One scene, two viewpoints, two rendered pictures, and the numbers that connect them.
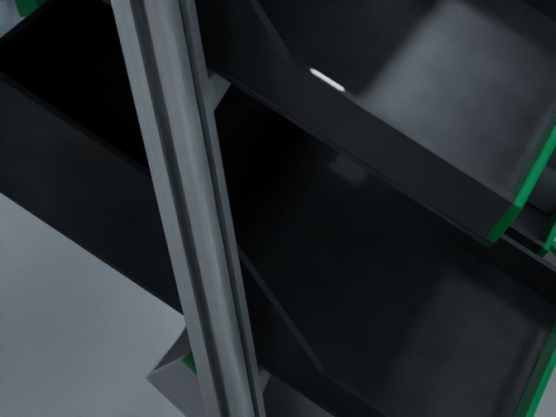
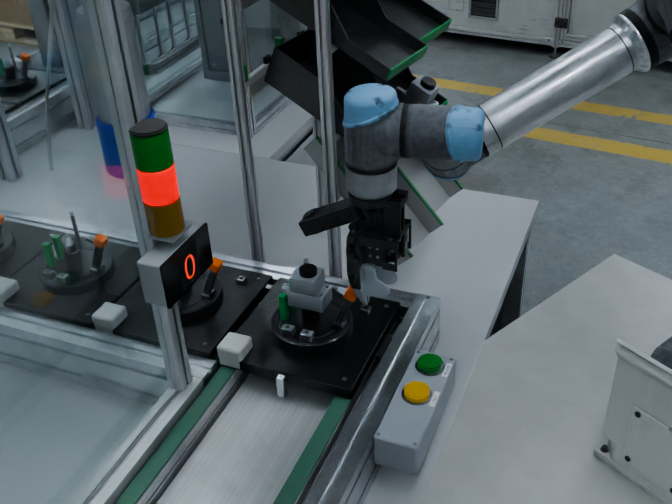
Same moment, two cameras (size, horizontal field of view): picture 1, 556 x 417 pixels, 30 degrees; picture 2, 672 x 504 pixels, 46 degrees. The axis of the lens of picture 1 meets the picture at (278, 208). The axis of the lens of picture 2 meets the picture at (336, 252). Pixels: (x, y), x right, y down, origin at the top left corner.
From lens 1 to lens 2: 1.01 m
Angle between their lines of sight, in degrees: 8
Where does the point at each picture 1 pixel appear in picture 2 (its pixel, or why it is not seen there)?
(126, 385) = (280, 223)
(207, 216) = (328, 75)
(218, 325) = (327, 107)
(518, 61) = (401, 54)
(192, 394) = (316, 150)
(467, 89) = (387, 56)
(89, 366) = (266, 218)
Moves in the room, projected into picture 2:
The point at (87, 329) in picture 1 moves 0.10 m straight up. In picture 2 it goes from (265, 207) to (261, 171)
